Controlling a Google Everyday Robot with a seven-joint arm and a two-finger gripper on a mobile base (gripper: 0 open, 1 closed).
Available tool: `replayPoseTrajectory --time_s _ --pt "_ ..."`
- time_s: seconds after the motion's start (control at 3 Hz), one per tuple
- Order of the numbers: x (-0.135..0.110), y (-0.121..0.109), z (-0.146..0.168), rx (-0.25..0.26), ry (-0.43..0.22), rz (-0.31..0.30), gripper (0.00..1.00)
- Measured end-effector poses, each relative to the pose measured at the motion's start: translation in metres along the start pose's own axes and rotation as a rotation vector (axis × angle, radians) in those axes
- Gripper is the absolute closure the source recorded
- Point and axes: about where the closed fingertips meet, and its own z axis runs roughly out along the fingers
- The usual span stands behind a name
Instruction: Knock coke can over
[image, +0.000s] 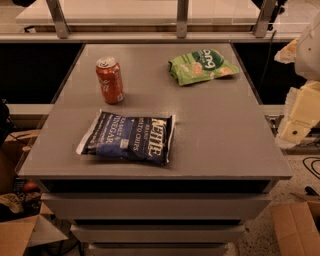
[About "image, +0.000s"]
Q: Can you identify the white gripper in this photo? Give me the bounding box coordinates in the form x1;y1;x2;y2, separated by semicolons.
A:
274;13;320;149

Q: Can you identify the red coke can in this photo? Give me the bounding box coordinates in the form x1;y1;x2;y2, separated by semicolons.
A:
96;56;124;104

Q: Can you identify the green snack bag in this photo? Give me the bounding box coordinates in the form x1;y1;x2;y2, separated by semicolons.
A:
169;49;239;86

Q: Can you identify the cardboard box right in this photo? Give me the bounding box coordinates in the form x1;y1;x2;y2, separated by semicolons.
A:
270;194;320;256

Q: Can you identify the cardboard box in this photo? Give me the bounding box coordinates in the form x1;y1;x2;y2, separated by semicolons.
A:
0;129;68;256
270;194;320;256

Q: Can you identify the blue Kettle chips bag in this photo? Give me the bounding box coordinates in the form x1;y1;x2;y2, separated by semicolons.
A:
76;111;175;166

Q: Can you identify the grey drawer cabinet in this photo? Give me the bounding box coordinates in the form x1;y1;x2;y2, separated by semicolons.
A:
21;44;292;256

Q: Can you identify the cardboard box left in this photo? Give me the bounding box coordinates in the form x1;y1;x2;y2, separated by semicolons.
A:
0;129;68;256

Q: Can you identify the metal railing frame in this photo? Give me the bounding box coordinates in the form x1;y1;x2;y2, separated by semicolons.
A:
0;0;320;44

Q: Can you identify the black cable on floor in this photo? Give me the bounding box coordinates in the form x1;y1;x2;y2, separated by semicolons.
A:
302;155;320;180

